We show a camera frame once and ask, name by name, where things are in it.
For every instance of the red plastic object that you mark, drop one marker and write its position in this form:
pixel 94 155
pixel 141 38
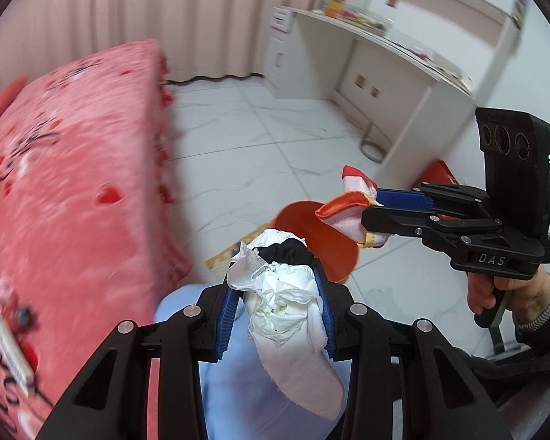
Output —
pixel 440 174

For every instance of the white desk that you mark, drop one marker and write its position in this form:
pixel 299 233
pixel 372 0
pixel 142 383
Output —
pixel 394 78

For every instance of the colourful desk clutter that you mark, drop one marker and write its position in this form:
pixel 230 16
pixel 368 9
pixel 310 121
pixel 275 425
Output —
pixel 353 13

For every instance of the pink pleated curtain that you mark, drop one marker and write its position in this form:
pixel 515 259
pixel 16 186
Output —
pixel 119 4

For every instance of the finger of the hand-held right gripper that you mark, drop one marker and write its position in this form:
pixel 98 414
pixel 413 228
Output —
pixel 403 198
pixel 389 220

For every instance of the grey round chair base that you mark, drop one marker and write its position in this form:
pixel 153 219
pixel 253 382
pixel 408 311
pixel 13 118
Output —
pixel 376 149

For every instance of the long white blue box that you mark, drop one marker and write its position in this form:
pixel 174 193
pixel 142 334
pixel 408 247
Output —
pixel 11 348

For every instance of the red blue toy figure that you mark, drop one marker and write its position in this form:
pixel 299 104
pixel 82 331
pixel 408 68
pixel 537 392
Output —
pixel 20 317

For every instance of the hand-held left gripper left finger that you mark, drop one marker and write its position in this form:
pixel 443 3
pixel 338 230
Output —
pixel 224 325

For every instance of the red white printed sock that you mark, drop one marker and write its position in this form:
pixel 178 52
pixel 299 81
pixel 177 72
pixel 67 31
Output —
pixel 348 215

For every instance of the light blue trousers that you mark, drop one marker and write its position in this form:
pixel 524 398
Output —
pixel 183 316

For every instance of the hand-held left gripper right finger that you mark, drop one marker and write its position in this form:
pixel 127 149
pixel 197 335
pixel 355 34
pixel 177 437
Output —
pixel 328 316

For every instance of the pink heart printed blanket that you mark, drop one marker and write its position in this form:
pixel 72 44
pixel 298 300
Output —
pixel 82 192

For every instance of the white tissue wad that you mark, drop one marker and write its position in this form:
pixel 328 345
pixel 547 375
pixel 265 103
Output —
pixel 284 311

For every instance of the white drawer cabinet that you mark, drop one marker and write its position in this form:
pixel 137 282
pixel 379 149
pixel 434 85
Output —
pixel 279 50

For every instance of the person's right hand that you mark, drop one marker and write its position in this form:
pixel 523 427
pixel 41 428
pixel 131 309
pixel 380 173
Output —
pixel 534 293

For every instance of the person's dark grey jacket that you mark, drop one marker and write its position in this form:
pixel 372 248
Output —
pixel 531 389

